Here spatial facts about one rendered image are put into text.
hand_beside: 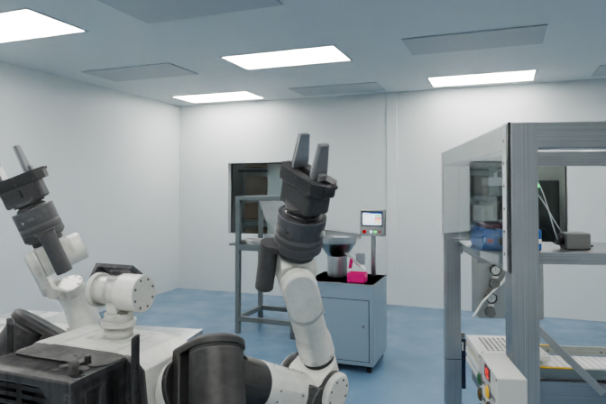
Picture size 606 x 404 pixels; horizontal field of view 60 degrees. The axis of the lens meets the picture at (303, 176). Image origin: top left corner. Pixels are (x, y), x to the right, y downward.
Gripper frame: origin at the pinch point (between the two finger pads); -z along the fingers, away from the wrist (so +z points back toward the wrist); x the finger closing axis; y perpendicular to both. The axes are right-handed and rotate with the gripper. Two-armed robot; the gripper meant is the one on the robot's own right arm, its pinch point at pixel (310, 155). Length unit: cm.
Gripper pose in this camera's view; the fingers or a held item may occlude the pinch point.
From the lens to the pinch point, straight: 89.1
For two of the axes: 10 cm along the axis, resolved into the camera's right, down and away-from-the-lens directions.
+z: -1.3, 9.2, 3.6
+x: -5.9, -3.6, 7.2
